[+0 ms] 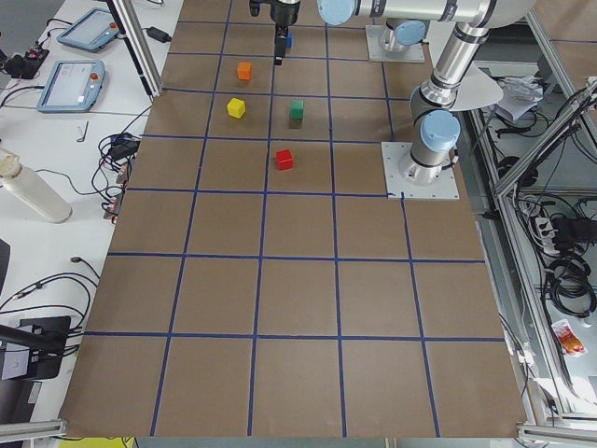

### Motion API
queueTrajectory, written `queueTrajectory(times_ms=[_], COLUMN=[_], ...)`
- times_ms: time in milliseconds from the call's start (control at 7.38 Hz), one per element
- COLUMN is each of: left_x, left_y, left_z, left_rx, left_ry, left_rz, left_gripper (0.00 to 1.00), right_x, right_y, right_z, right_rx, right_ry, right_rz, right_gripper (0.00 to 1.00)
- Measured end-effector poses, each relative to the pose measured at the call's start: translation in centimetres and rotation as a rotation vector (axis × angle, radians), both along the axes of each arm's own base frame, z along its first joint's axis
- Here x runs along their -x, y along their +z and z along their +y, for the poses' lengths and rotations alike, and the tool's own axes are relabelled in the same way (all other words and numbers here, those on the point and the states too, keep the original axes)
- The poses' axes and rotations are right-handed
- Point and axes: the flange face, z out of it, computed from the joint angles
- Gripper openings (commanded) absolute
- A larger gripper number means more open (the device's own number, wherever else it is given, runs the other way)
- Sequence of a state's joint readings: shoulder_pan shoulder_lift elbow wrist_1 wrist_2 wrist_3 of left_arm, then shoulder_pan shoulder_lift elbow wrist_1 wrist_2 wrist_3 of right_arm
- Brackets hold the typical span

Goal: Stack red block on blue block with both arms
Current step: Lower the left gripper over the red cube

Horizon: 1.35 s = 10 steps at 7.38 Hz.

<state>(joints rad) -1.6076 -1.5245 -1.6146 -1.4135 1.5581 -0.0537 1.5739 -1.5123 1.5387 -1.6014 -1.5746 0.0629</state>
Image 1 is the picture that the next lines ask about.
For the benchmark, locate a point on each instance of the green wooden block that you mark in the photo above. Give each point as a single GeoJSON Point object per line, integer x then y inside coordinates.
{"type": "Point", "coordinates": [296, 110]}

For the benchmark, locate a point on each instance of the aluminium frame post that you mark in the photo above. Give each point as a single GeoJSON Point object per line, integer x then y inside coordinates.
{"type": "Point", "coordinates": [129, 27]}

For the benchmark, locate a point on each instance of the white bottle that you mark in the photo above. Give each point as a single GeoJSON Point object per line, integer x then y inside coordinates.
{"type": "Point", "coordinates": [26, 184]}

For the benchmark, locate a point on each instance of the teach pendant tablet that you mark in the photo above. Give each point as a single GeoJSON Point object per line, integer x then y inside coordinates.
{"type": "Point", "coordinates": [72, 87]}
{"type": "Point", "coordinates": [91, 32]}

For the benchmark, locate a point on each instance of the red wooden block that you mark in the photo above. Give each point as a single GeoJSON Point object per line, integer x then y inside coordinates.
{"type": "Point", "coordinates": [284, 159]}

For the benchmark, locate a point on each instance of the hex key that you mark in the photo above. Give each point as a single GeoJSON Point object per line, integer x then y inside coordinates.
{"type": "Point", "coordinates": [82, 132]}

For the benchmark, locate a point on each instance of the orange wooden block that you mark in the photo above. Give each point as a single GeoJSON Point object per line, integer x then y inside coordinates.
{"type": "Point", "coordinates": [244, 71]}

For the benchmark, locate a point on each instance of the blue wooden block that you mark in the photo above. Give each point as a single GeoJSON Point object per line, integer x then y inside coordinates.
{"type": "Point", "coordinates": [289, 40]}

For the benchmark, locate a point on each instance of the black power adapter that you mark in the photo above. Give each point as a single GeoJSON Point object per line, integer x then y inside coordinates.
{"type": "Point", "coordinates": [158, 35]}

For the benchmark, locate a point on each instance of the lower teach pendant tablet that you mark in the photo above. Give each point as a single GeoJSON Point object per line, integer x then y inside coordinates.
{"type": "Point", "coordinates": [72, 87]}

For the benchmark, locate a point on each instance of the red snack packet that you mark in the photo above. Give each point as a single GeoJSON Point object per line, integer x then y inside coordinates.
{"type": "Point", "coordinates": [569, 342]}

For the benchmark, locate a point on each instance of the upper teach pendant tablet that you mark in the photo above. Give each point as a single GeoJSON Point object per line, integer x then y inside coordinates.
{"type": "Point", "coordinates": [91, 32]}

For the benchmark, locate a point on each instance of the yellow wooden block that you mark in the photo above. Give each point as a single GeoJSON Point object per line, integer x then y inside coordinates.
{"type": "Point", "coordinates": [236, 108]}

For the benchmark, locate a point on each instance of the crumpled white paper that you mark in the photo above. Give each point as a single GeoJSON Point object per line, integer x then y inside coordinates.
{"type": "Point", "coordinates": [520, 95]}

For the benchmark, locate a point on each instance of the white power strip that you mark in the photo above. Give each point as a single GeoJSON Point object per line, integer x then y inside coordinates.
{"type": "Point", "coordinates": [546, 233]}

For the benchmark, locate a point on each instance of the black monitor stand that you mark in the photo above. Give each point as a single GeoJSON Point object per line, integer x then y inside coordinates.
{"type": "Point", "coordinates": [34, 349]}

